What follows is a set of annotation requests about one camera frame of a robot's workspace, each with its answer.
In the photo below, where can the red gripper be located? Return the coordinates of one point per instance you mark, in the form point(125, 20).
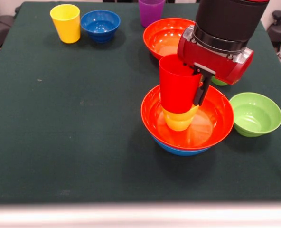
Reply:
point(214, 61)

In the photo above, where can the red cup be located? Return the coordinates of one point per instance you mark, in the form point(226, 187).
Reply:
point(176, 90)

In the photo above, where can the yellow ridged cup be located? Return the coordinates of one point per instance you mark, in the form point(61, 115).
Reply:
point(178, 121)

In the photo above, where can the large orange bowl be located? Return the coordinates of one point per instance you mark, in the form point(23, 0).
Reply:
point(214, 123)
point(159, 35)

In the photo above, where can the small green bowl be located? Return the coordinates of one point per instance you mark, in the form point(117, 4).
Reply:
point(256, 116)

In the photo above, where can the large light blue bowl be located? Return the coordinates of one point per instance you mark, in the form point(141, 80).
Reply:
point(180, 152)

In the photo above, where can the green ridged cup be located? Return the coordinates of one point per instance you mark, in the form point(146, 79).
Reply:
point(218, 82)

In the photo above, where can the purple cup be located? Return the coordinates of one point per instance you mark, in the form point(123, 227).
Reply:
point(151, 14)

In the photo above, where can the small dark blue bowl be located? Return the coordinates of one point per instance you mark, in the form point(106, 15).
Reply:
point(100, 28)

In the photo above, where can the tall smooth yellow cup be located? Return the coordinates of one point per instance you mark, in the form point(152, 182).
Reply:
point(67, 26)

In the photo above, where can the dark green table cloth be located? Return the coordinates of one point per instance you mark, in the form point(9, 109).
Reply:
point(36, 154)

